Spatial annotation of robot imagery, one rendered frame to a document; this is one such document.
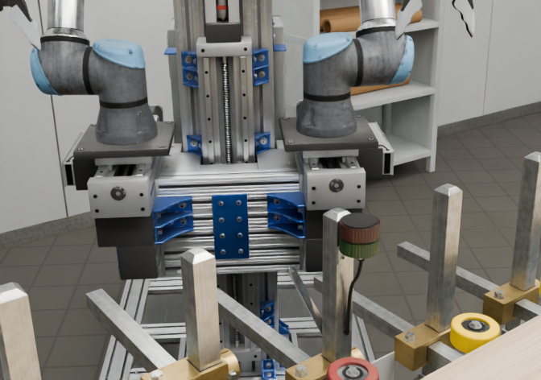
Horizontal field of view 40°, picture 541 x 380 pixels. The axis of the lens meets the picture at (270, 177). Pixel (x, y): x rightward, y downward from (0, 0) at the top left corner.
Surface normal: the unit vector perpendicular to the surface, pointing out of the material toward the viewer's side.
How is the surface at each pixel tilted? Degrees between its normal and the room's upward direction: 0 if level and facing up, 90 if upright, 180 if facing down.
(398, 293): 0
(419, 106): 90
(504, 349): 0
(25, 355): 90
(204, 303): 90
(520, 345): 0
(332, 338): 90
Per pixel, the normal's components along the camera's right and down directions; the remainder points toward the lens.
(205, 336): 0.59, 0.29
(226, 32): 0.04, 0.36
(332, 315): -0.81, 0.23
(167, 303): -0.02, -0.93
